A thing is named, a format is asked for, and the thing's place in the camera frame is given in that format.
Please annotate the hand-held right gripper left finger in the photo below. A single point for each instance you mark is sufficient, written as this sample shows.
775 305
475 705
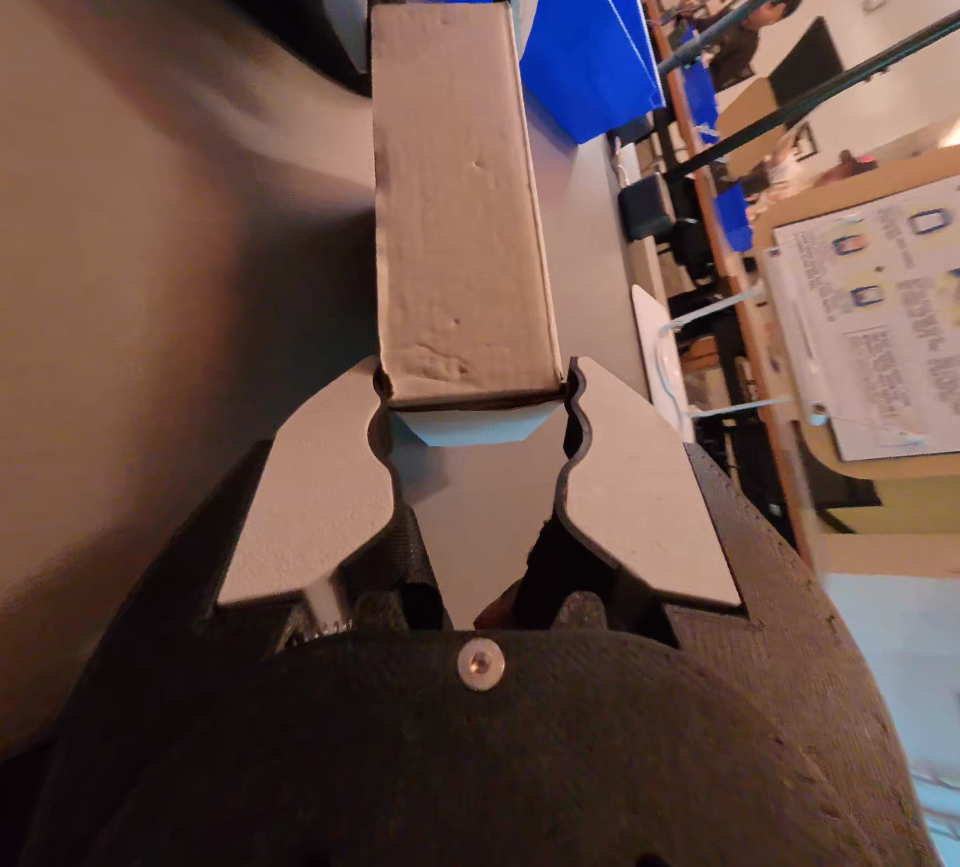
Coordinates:
315 507

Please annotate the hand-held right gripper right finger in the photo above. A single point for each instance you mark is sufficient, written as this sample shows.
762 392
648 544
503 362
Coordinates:
645 507

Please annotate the large blue plastic bin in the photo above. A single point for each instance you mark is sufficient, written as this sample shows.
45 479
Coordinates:
592 57

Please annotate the long cardboard box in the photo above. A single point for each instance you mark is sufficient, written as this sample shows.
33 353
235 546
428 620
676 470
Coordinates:
457 207

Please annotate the wooden-top office desk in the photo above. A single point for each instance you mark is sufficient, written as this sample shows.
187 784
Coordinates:
795 507

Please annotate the person's right hand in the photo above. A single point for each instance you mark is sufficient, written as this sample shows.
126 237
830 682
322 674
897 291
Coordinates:
496 608

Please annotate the clear document stand white base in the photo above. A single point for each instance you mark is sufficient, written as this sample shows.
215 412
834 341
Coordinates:
660 357

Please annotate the small blue bin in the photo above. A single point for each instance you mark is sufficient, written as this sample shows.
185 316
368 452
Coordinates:
701 94
735 218

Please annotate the black metal pole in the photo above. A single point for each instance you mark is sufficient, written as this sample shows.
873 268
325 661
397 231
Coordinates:
825 94
750 4

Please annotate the printed instruction sheet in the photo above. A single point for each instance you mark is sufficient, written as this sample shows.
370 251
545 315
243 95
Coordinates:
885 327

